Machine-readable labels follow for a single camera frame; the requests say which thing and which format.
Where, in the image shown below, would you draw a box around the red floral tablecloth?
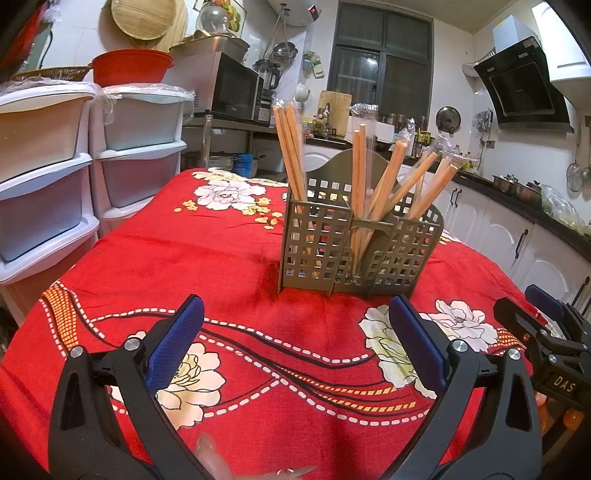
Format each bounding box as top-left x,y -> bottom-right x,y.
0,167 -> 543,480

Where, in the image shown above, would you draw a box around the set of chopsticks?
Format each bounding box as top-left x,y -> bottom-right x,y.
271,102 -> 462,282

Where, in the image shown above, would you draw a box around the red plastic basin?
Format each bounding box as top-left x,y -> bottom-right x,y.
88,48 -> 175,88

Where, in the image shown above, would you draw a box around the round wooden board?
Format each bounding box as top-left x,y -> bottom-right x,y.
159,0 -> 189,51

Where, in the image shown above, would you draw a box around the stainless steel tray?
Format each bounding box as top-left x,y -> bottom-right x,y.
168,34 -> 251,63

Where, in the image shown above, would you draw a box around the hanging steel pots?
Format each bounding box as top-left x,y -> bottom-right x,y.
270,41 -> 297,65

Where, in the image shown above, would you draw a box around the dark window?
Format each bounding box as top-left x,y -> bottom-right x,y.
325,0 -> 434,139

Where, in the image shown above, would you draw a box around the white upper cabinet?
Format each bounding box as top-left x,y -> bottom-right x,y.
531,0 -> 591,109

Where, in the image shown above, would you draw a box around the glass pot lid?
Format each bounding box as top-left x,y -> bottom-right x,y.
196,2 -> 230,35

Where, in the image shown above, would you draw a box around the white plastic drawer unit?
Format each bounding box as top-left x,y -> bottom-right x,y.
0,78 -> 100,296

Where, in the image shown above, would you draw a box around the white water heater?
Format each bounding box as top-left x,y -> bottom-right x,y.
265,0 -> 321,27

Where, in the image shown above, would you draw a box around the white plastic drawer tower right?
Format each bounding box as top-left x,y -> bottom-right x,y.
90,83 -> 195,236

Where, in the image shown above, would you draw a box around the wooden cutting board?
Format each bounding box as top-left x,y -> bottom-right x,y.
318,90 -> 352,139

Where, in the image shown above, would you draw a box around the person's right hand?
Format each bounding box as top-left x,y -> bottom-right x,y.
533,392 -> 585,437

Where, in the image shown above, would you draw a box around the black range hood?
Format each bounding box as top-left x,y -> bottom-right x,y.
473,14 -> 575,134

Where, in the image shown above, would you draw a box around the person's left hand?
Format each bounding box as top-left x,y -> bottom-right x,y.
195,433 -> 317,480

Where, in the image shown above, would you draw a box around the metal shelf rack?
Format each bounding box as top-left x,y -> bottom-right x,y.
182,113 -> 289,178

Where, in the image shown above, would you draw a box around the wicker basket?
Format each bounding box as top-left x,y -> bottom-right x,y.
9,65 -> 90,84

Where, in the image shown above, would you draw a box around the hanging dark pot lid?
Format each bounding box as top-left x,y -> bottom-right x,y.
436,106 -> 462,134

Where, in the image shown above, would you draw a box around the olive plastic utensil holder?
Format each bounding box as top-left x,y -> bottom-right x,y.
278,148 -> 445,300

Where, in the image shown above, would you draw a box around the round bamboo tray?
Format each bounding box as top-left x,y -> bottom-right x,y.
111,0 -> 178,44

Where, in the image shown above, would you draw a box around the row of steel jars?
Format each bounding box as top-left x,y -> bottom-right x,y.
379,111 -> 435,139

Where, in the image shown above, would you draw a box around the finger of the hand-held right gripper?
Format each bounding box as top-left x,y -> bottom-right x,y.
493,298 -> 550,356
525,284 -> 591,340

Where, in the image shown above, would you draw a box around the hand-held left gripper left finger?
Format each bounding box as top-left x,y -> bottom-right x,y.
48,294 -> 206,480

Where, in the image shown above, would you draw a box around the group of condiment bottles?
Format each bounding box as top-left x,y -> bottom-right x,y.
452,145 -> 481,172

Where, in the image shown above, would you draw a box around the clear plastic bag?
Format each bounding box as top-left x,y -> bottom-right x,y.
540,184 -> 591,234

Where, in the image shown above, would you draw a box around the white countertop box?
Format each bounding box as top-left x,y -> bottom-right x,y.
360,122 -> 398,151

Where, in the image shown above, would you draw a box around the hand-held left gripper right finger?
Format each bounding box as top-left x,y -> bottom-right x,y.
389,295 -> 543,480

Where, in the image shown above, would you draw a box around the black microwave oven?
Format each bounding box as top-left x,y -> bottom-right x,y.
164,51 -> 265,123

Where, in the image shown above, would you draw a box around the black blender jug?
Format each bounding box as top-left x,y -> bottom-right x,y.
253,59 -> 281,93

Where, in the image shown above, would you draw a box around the blue plastic canister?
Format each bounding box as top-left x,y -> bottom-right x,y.
231,152 -> 257,178

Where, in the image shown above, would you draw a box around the steel pot with lid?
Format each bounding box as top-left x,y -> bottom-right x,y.
492,173 -> 520,195
517,181 -> 543,206

